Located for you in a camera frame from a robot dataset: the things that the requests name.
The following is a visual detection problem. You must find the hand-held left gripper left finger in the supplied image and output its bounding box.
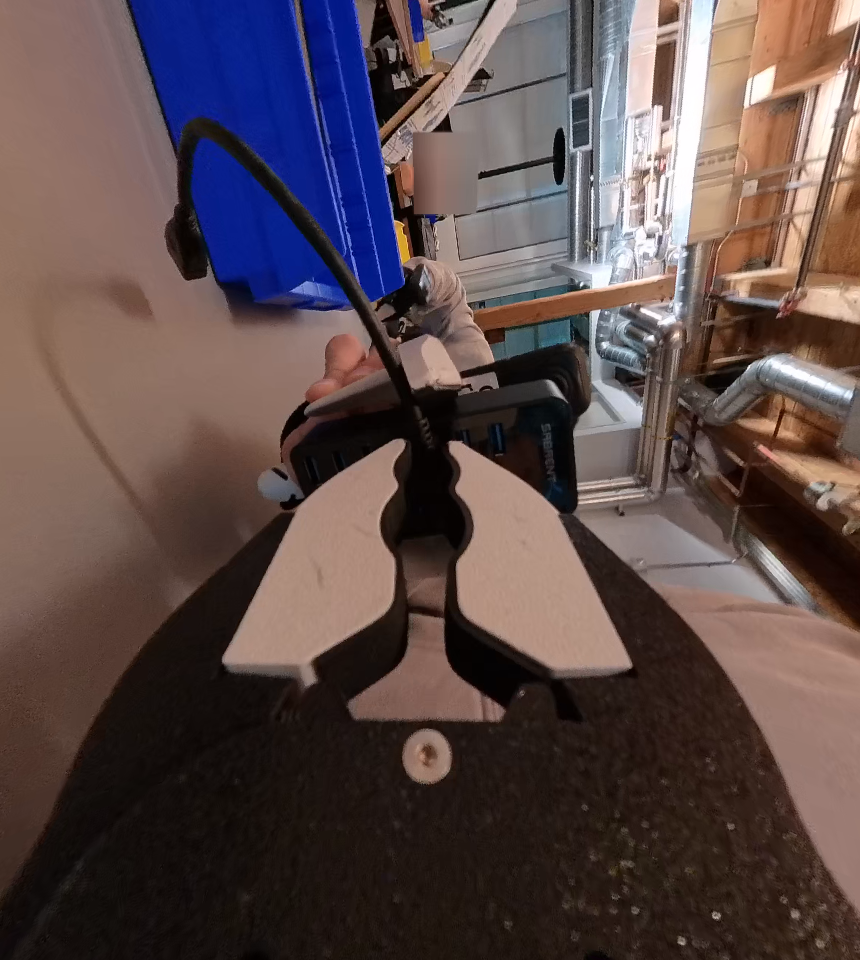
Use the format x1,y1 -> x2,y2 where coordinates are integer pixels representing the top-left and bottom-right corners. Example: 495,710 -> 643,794
222,438 -> 410,689

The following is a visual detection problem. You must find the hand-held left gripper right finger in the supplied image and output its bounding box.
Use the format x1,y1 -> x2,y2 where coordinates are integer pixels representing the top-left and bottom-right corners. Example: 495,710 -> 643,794
445,442 -> 635,704

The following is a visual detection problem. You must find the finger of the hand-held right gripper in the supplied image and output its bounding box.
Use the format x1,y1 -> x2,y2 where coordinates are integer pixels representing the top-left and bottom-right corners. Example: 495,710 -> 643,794
396,333 -> 464,393
304,369 -> 411,421

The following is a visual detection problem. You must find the black usb hub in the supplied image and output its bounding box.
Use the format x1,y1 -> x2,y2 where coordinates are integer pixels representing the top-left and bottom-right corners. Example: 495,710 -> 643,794
289,378 -> 579,517

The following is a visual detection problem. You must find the black usb cable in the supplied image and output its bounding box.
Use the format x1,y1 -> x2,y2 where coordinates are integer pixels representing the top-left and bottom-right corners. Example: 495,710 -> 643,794
165,116 -> 468,545

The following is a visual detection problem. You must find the person's right forearm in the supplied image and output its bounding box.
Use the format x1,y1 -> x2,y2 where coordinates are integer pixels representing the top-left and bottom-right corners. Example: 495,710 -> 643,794
400,257 -> 496,369

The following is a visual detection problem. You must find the person's right hand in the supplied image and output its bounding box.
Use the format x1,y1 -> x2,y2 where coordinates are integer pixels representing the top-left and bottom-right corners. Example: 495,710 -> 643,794
304,332 -> 393,406

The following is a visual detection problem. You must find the wooden beam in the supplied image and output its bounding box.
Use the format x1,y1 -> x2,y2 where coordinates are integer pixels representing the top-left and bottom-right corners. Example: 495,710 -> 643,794
473,272 -> 680,333

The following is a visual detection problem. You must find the small white plastic piece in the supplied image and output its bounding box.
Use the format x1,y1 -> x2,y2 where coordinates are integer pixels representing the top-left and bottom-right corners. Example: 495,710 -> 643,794
256,467 -> 305,513

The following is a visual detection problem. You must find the silver pipe bundle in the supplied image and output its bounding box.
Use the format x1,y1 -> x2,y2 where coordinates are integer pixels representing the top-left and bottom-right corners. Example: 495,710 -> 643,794
578,300 -> 697,513

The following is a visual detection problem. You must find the blue plastic bin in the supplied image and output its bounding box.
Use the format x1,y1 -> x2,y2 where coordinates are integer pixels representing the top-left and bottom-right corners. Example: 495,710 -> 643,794
301,0 -> 407,297
128,0 -> 359,310

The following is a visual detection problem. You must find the person's beige clothed body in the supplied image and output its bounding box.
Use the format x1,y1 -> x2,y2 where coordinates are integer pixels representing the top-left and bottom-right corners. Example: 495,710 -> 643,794
347,555 -> 860,960

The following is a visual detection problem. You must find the black pedestal stand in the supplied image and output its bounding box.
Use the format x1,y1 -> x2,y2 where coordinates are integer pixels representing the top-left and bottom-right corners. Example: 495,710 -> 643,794
477,126 -> 567,186

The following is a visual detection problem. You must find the silver ventilation duct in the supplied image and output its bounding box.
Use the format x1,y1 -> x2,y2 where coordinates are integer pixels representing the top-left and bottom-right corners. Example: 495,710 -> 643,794
703,351 -> 860,485

